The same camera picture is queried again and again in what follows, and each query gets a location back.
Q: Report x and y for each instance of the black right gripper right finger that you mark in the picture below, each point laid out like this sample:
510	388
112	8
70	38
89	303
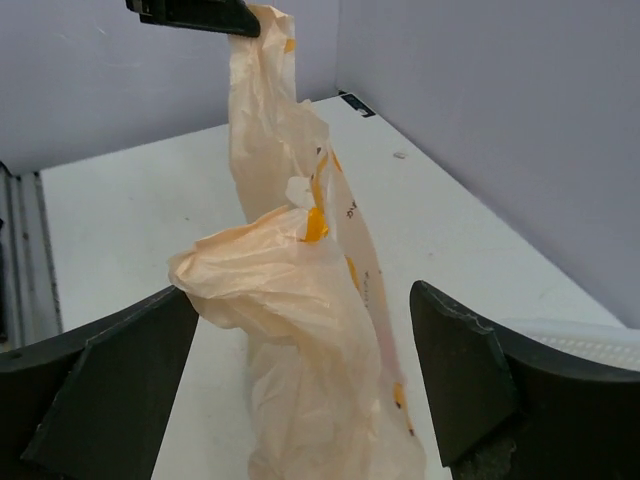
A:
504	406

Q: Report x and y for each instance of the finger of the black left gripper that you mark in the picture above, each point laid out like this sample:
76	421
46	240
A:
231	17

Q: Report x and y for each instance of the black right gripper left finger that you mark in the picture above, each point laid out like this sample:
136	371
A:
94	402

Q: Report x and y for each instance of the banana print plastic bag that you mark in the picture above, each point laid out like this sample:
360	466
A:
301	278

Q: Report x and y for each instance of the white plastic basket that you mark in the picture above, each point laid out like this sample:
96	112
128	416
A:
608	345

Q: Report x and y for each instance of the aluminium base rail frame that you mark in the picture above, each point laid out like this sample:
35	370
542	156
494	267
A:
30	309

